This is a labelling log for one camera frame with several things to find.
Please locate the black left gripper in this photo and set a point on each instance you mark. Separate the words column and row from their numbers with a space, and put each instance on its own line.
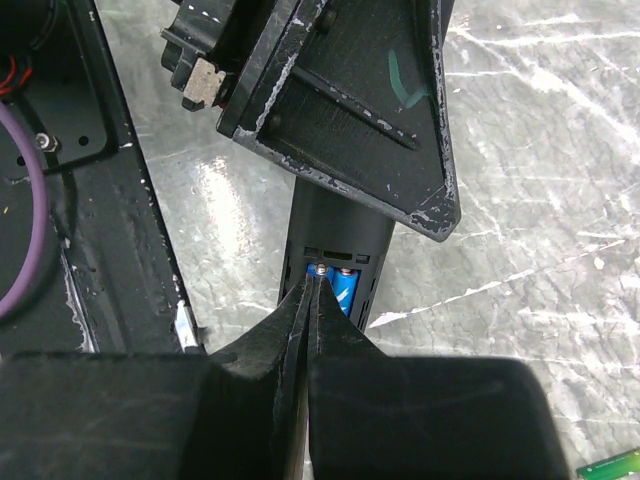
column 222, row 52

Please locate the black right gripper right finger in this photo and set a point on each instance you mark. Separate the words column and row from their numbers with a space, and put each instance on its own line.
column 376, row 416

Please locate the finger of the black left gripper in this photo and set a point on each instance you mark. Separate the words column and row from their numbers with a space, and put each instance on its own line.
column 351, row 95

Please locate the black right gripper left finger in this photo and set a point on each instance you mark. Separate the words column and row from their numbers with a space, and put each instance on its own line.
column 235, row 414

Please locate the black remote control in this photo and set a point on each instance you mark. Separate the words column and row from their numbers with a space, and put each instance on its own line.
column 348, row 237

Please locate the blue battery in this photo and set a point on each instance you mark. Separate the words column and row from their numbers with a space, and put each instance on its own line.
column 319, row 273
column 344, row 285

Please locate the small white button remote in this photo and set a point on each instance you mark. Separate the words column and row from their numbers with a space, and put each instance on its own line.
column 619, row 466

